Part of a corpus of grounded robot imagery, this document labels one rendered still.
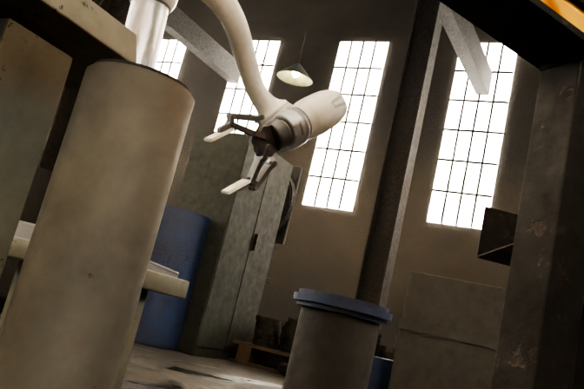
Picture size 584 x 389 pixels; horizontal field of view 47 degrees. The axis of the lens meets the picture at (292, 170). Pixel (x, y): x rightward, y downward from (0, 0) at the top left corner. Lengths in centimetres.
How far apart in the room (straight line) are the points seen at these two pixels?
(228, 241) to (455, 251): 752
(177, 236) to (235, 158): 67
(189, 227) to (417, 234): 784
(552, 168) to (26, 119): 56
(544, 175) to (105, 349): 45
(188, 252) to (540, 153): 383
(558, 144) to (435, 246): 1108
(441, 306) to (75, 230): 305
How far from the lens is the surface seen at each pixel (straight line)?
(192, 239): 443
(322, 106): 173
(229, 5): 173
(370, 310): 206
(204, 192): 465
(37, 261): 69
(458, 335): 358
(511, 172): 1184
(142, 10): 183
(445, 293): 362
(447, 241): 1173
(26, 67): 81
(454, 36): 1049
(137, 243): 69
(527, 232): 68
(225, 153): 466
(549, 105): 72
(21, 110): 81
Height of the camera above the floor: 30
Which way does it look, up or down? 13 degrees up
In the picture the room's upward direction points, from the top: 14 degrees clockwise
